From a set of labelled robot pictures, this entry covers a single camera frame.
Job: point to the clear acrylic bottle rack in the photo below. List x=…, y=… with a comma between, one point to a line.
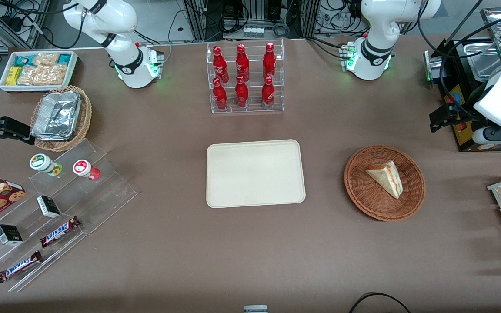
x=232, y=111

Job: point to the yellow snack packet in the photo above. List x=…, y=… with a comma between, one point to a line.
x=13, y=75

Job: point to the Snickers chocolate bar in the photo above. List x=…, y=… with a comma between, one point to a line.
x=19, y=266
x=60, y=231

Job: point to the small grey object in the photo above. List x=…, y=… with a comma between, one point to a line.
x=255, y=309

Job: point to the cream plastic tray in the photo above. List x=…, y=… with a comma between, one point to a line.
x=255, y=174

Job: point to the brown round wicker basket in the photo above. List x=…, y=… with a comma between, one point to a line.
x=363, y=195

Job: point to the white power strip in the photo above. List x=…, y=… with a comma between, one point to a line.
x=253, y=32

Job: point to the silver foil packet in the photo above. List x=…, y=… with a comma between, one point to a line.
x=57, y=115

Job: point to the black food warmer machine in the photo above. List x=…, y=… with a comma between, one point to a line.
x=465, y=137

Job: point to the clear bag of crackers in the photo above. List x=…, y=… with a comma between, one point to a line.
x=47, y=58
x=31, y=76
x=55, y=74

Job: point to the red lidded strawberry cup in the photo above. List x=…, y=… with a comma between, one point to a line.
x=83, y=168

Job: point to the red cola bottle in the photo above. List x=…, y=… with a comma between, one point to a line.
x=220, y=65
x=220, y=95
x=269, y=61
x=242, y=63
x=268, y=92
x=242, y=93

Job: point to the triangular sandwich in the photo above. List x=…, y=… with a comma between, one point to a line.
x=387, y=178

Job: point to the green lidded sunflower cup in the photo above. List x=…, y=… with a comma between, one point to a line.
x=41, y=163

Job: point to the white rectangular snack bin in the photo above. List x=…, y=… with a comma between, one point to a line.
x=3, y=82

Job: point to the stainless steel pan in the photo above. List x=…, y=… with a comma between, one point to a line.
x=481, y=61

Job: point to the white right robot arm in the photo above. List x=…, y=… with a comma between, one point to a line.
x=120, y=17

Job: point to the small black box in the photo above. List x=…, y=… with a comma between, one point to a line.
x=48, y=206
x=9, y=234

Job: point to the clear acrylic stepped stand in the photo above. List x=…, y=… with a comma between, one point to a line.
x=102, y=195

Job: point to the teal snack packet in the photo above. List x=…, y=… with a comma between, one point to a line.
x=25, y=59
x=65, y=59

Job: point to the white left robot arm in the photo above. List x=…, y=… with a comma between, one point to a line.
x=372, y=26

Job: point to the light tan wicker basket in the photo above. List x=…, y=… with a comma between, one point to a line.
x=86, y=117

